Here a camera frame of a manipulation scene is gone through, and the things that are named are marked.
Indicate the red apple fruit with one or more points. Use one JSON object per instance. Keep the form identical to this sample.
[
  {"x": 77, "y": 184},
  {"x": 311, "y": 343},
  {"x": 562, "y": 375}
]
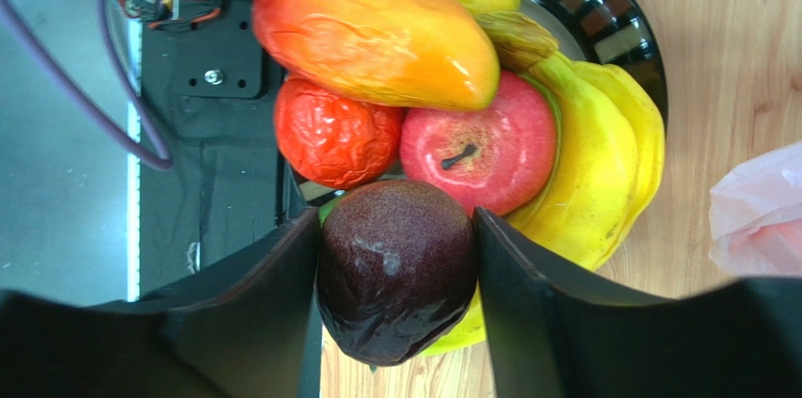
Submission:
[{"x": 497, "y": 158}]

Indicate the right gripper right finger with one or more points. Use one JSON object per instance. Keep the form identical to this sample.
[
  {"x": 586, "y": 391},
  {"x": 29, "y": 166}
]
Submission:
[{"x": 555, "y": 329}]

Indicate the pink plastic bag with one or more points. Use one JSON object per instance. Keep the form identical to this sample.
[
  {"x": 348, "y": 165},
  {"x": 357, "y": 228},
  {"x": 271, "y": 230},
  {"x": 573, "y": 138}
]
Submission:
[{"x": 755, "y": 216}]

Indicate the dark plum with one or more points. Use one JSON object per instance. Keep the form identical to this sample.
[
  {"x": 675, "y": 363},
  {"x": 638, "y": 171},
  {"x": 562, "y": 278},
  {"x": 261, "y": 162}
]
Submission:
[{"x": 395, "y": 272}]

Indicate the yellow banana bunch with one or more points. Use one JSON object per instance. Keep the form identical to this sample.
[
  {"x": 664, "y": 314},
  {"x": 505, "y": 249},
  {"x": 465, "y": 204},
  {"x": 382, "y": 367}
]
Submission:
[{"x": 611, "y": 144}]

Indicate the dark round plate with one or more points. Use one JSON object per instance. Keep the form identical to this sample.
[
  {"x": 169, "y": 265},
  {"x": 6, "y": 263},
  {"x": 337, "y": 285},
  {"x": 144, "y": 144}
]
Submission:
[{"x": 595, "y": 15}]

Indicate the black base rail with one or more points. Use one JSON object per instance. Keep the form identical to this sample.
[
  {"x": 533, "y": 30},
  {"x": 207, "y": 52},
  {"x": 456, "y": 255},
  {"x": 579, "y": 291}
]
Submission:
[{"x": 210, "y": 88}]

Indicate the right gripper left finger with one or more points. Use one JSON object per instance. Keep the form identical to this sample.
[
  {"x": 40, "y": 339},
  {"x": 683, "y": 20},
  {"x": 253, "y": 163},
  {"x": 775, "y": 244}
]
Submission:
[{"x": 242, "y": 327}]

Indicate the green fruit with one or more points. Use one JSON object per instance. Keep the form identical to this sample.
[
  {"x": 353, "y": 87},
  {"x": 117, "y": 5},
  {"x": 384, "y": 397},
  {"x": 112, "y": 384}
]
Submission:
[{"x": 463, "y": 328}]

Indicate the red tomato fruit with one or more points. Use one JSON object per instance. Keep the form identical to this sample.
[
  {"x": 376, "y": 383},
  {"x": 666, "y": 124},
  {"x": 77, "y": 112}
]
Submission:
[{"x": 334, "y": 141}]

